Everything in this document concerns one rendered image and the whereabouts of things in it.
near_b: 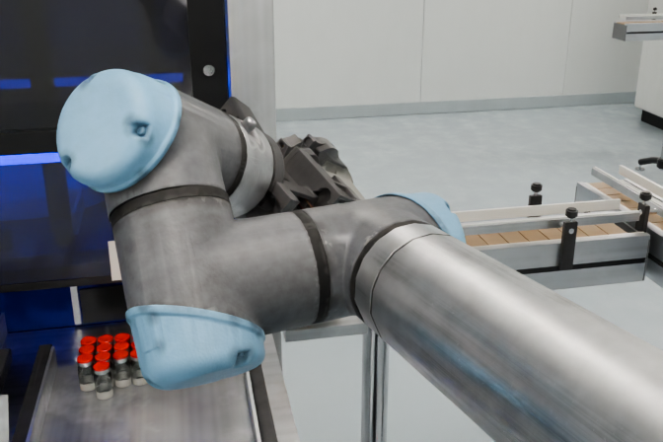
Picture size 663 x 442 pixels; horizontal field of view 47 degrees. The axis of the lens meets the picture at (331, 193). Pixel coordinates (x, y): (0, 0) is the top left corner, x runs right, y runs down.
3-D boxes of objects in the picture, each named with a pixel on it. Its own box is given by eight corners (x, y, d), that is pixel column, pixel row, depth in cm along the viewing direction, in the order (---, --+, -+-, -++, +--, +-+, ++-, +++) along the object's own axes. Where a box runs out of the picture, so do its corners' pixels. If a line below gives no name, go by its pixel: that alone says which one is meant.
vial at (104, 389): (97, 392, 100) (93, 361, 98) (113, 390, 100) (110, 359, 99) (95, 401, 98) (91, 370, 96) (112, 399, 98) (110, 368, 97)
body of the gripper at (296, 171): (313, 264, 68) (240, 252, 57) (258, 198, 71) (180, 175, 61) (371, 203, 66) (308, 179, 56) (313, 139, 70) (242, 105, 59)
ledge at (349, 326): (272, 300, 128) (272, 289, 128) (347, 292, 131) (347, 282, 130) (285, 342, 116) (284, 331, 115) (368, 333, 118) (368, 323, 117)
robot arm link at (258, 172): (144, 163, 57) (213, 81, 55) (181, 174, 61) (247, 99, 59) (197, 233, 54) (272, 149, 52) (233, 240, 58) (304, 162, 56)
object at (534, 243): (273, 324, 125) (270, 235, 119) (261, 281, 139) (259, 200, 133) (649, 284, 138) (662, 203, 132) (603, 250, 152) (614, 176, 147)
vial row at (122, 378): (81, 384, 102) (77, 353, 100) (216, 369, 105) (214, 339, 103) (79, 393, 100) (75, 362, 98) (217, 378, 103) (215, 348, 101)
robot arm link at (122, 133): (57, 217, 45) (36, 90, 47) (172, 238, 55) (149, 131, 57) (162, 169, 42) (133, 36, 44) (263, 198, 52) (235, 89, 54)
